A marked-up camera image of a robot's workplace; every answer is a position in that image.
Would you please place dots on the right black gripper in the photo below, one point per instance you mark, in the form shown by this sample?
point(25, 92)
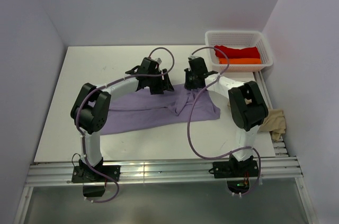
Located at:
point(187, 84)

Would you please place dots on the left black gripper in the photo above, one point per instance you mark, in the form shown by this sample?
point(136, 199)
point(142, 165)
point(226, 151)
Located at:
point(164, 85)

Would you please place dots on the lilac t shirt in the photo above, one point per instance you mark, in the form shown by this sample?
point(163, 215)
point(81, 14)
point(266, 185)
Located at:
point(140, 110)

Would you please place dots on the white plastic basket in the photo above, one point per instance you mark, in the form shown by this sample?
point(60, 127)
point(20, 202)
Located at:
point(239, 40)

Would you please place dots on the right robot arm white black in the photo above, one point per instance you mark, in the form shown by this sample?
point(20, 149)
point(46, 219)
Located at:
point(247, 106)

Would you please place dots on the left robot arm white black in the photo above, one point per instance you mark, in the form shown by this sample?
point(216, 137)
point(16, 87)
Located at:
point(91, 108)

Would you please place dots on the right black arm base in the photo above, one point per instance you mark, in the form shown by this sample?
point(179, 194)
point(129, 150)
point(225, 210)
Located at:
point(229, 169)

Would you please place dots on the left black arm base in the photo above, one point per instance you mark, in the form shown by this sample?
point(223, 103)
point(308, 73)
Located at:
point(94, 185)

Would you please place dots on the rolled orange t shirt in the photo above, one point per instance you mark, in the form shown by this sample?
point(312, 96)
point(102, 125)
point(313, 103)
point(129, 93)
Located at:
point(240, 61)

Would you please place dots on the rolled red t shirt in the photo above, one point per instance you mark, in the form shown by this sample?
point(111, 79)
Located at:
point(251, 52)

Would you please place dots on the beige t shirt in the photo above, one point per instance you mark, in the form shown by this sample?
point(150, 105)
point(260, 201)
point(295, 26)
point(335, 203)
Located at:
point(274, 123)

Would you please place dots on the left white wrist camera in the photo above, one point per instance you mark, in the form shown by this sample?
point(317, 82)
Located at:
point(158, 60)

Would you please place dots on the aluminium frame rails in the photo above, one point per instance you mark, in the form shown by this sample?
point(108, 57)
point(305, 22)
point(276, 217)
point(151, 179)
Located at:
point(164, 171)

